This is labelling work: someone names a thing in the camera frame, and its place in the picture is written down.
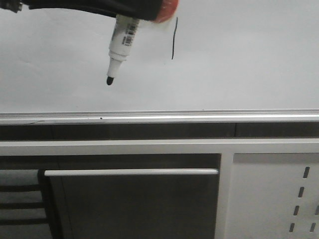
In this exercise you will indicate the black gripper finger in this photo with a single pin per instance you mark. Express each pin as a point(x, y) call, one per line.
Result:
point(140, 9)

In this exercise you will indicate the white black-tip whiteboard marker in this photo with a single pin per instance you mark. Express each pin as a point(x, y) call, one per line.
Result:
point(121, 43)

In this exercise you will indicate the white metal pegboard rack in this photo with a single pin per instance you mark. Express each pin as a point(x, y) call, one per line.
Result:
point(269, 188)

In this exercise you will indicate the white whiteboard with aluminium frame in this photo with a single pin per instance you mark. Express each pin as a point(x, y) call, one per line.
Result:
point(215, 61)

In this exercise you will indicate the white horizontal rail bar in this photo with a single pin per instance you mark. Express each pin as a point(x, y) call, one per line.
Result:
point(130, 172)

